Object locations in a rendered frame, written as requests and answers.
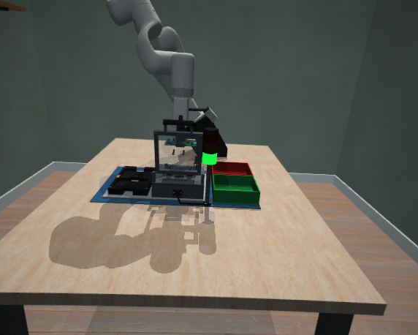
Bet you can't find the red open-top bin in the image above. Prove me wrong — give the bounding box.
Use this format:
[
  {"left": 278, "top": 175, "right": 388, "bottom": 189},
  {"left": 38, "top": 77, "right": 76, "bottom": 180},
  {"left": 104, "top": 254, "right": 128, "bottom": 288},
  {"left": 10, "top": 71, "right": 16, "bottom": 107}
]
[{"left": 211, "top": 162, "right": 253, "bottom": 182}]

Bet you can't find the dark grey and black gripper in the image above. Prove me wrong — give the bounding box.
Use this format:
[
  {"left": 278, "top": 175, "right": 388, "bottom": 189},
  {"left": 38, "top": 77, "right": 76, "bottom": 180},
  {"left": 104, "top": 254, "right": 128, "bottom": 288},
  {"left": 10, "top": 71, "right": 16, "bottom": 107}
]
[{"left": 171, "top": 95, "right": 194, "bottom": 132}]

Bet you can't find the green bin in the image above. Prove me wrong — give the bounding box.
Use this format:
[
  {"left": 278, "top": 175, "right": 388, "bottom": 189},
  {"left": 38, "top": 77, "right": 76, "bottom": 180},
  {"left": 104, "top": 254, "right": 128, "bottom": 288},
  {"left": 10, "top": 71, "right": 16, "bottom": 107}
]
[{"left": 212, "top": 174, "right": 260, "bottom": 204}]

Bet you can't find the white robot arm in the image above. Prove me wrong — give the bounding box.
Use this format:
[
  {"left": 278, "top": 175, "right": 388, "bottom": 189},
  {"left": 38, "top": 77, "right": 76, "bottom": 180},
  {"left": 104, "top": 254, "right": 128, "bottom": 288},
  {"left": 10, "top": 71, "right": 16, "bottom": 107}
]
[{"left": 107, "top": 0, "right": 217, "bottom": 123}]

